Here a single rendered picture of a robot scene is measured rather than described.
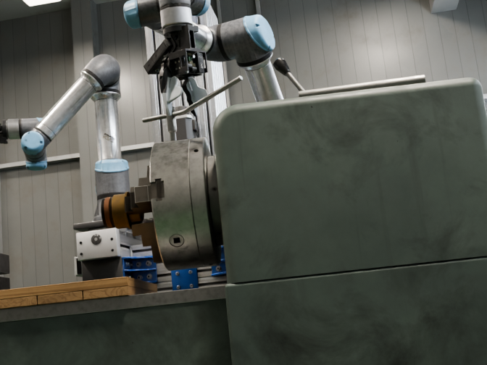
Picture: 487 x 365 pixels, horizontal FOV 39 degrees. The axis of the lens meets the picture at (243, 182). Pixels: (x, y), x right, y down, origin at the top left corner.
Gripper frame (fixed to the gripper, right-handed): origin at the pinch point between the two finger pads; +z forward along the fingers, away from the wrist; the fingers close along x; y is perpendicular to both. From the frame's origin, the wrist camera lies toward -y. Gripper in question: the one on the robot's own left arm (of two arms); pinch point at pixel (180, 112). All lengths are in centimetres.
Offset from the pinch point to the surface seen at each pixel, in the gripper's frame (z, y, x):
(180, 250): 32.4, 4.1, -9.4
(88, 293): 38.9, -5.7, -28.7
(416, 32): -170, -292, 777
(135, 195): 18.9, -1.9, -15.4
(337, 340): 53, 39, -3
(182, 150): 9.9, 5.0, -5.8
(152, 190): 18.2, 2.1, -13.9
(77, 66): -184, -688, 508
